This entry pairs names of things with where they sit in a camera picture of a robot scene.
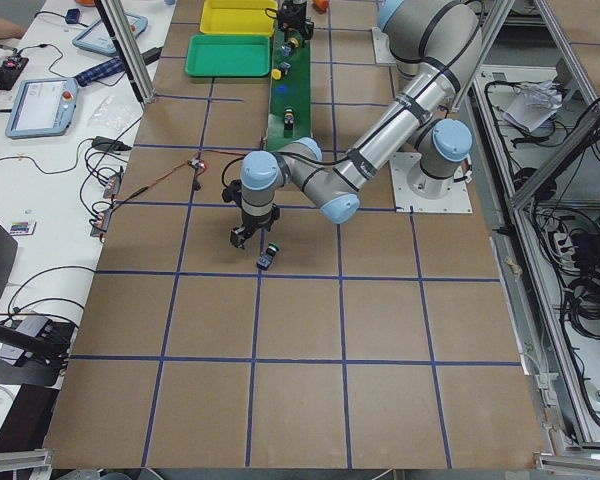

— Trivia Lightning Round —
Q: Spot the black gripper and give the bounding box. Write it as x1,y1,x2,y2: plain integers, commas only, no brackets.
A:
230,221,266,249
277,3,314,38

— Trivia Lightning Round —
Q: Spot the green push button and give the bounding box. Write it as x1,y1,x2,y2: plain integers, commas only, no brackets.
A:
283,107,295,138
256,242,280,271

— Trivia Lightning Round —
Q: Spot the plain orange cylinder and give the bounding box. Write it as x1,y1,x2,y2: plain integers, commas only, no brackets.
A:
312,0,329,13

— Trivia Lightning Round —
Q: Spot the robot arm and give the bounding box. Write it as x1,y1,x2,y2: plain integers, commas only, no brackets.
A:
276,0,314,40
230,1,482,248

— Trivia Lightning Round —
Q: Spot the yellow plastic tray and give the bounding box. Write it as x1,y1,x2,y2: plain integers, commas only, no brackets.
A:
199,0,277,36

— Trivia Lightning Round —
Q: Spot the green conveyor belt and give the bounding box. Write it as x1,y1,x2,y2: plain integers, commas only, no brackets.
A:
265,30,312,150

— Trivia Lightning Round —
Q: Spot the small controller circuit board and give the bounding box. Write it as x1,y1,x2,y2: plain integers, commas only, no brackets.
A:
190,158,206,172

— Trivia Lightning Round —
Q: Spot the green plastic tray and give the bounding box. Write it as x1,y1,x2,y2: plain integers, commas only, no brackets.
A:
184,34,271,78

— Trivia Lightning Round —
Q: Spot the black power brick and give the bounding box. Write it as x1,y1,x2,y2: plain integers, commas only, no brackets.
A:
141,47,162,66

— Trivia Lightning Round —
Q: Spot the black power adapter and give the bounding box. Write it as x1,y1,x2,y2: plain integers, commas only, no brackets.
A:
91,136,132,152

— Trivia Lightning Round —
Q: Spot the folded blue plaid umbrella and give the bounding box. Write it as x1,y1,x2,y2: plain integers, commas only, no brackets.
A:
74,58,124,87

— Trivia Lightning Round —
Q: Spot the teach pendant far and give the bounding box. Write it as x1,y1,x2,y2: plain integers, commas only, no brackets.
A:
72,12,150,56

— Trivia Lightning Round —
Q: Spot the teach pendant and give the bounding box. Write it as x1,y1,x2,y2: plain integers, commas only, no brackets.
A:
72,12,150,56
5,78,79,139

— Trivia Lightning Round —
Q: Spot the teach pendant near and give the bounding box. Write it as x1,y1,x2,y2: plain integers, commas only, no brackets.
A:
5,78,79,139

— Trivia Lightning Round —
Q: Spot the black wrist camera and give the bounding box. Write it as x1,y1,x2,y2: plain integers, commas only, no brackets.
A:
222,180,242,207

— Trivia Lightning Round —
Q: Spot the red black wire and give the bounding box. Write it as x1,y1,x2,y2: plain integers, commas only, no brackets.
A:
110,147,251,207

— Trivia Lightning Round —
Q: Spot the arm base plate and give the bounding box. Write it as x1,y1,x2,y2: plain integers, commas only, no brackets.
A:
389,152,473,215
371,27,396,67

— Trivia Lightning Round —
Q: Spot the aluminium frame post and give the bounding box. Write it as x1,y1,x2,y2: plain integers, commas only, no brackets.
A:
95,0,155,105

